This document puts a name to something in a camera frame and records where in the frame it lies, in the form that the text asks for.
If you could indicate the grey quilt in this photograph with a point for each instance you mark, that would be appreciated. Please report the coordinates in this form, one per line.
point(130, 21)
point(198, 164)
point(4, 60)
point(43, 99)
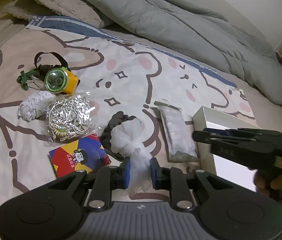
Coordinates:
point(201, 34)

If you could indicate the white mesh bath puff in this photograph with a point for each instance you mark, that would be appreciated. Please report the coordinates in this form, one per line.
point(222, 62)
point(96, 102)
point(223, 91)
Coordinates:
point(127, 140)

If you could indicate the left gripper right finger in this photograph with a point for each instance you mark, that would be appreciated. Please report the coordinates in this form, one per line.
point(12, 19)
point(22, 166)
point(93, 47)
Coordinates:
point(172, 180)

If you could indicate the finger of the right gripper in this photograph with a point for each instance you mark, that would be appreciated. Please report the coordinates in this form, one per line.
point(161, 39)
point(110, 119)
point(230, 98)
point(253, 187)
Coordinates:
point(224, 132)
point(207, 137)

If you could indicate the white cardboard box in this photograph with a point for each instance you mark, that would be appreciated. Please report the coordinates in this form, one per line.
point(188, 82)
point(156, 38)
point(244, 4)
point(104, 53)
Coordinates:
point(235, 173)

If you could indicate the grey zip pouch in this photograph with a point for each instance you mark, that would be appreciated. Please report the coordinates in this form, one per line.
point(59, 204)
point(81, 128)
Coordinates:
point(181, 147)

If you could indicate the yellow green headlamp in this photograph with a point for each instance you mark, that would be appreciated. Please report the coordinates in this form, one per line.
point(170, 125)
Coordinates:
point(57, 78)

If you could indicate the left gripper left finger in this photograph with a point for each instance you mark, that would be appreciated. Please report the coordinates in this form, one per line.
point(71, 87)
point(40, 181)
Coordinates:
point(107, 179)

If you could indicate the beige fluffy pillow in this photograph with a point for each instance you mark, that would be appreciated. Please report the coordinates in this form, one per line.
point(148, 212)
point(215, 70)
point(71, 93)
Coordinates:
point(78, 9)

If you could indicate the colourful card box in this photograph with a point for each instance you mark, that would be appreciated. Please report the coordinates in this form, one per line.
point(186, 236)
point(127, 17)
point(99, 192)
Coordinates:
point(83, 154)

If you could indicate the black scrunchie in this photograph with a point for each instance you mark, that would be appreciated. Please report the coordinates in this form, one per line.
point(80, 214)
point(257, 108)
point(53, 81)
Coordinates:
point(116, 120)

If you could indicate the white crochet roll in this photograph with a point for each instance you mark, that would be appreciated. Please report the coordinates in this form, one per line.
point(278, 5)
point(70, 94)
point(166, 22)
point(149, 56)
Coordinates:
point(35, 105)

